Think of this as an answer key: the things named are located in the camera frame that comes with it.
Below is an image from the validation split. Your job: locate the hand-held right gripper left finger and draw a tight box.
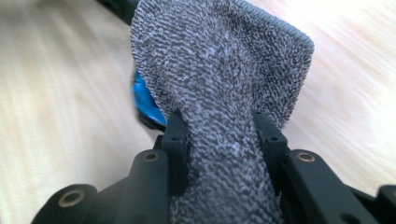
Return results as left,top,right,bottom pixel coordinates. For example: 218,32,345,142
162,109,190,197

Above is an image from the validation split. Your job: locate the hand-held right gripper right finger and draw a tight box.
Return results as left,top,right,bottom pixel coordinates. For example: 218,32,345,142
251,110,289,197

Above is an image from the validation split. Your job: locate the blue toy car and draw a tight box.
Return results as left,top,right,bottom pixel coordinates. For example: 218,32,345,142
132,70,167,130

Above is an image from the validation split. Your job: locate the grey terry cloth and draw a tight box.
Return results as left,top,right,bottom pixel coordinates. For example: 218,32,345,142
130,0,316,224

